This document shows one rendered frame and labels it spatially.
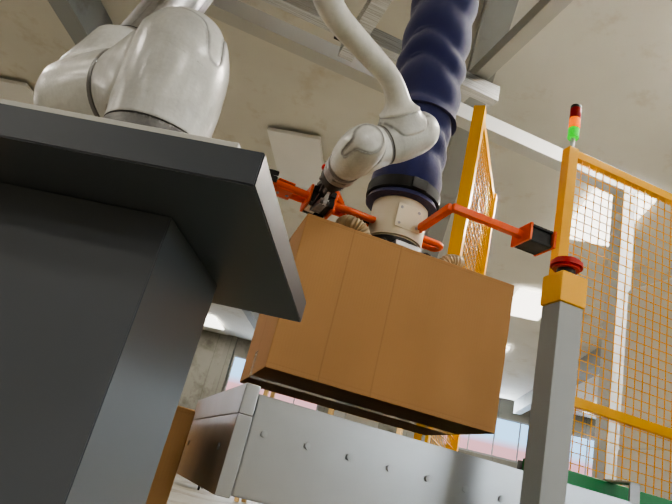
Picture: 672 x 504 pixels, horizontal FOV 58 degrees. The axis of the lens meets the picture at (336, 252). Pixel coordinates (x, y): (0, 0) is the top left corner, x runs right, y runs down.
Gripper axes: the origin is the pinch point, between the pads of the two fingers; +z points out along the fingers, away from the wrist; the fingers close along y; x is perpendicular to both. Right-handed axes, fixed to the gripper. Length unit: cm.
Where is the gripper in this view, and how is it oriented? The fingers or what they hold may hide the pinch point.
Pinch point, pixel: (314, 200)
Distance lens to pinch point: 174.8
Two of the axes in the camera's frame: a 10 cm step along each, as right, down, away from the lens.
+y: -2.3, 9.0, -3.6
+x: 9.1, 3.3, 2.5
